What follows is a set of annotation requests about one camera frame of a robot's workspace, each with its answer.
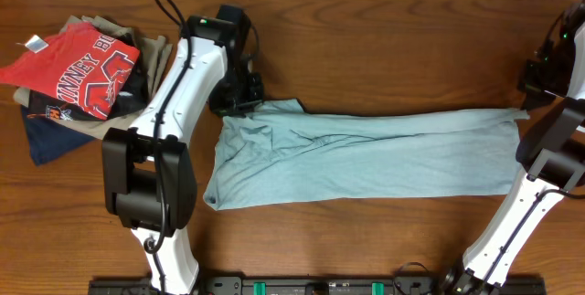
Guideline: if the black printed folded t-shirt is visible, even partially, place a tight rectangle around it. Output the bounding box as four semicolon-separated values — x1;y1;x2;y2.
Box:
3;24;146;121

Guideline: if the khaki folded garment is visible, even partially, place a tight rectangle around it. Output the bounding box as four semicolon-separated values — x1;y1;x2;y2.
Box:
13;16;172;139

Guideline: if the red printed folded t-shirt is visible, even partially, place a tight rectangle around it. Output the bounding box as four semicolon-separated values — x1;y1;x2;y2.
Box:
1;22;140;120

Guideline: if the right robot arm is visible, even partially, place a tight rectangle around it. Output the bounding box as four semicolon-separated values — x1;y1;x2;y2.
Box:
434;0;584;295

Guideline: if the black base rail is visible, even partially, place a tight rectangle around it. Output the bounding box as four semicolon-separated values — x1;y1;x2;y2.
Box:
87;261;548;295

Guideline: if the light blue t-shirt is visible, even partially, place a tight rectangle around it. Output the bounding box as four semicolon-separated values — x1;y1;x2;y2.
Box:
204;100;527;210

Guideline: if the navy blue folded garment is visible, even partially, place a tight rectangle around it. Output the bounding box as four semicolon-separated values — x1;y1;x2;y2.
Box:
20;106;94;166

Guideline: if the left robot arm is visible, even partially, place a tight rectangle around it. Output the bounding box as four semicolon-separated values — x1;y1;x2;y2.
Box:
88;5;264;294

